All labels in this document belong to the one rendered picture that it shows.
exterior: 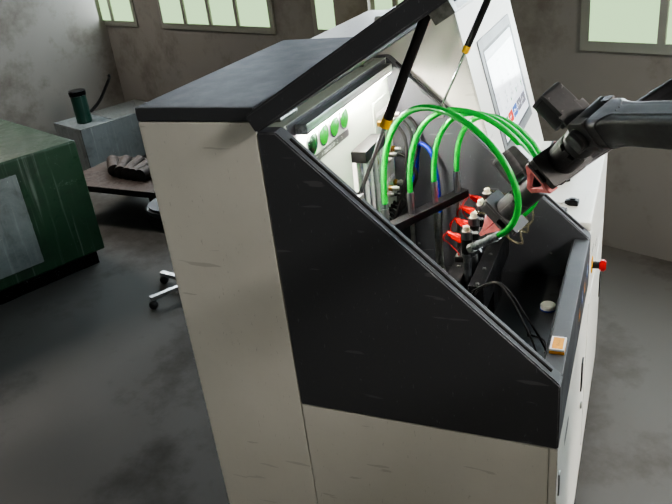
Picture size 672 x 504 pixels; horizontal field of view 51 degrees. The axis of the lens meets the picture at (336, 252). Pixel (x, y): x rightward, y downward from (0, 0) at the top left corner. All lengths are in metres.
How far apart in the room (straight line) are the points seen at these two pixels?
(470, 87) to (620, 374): 1.58
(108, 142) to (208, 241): 4.97
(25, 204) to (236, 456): 2.69
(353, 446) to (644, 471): 1.28
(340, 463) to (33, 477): 1.58
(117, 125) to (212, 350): 4.91
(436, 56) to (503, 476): 1.07
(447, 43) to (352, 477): 1.13
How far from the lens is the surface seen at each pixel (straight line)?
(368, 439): 1.67
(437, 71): 1.96
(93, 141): 6.42
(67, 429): 3.22
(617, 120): 1.07
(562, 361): 1.51
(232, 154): 1.43
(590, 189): 2.25
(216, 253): 1.56
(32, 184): 4.31
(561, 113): 1.21
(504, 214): 1.61
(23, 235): 4.34
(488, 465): 1.61
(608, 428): 2.85
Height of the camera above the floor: 1.82
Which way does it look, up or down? 26 degrees down
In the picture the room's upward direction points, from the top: 7 degrees counter-clockwise
